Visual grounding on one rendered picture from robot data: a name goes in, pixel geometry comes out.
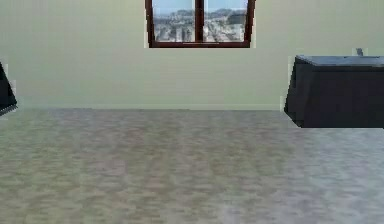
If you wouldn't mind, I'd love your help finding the dark red framed window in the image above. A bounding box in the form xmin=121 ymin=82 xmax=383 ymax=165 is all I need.
xmin=144 ymin=0 xmax=257 ymax=49

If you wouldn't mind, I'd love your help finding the black cabinet with grey top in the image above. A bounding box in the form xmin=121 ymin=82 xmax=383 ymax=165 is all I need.
xmin=284 ymin=54 xmax=384 ymax=129

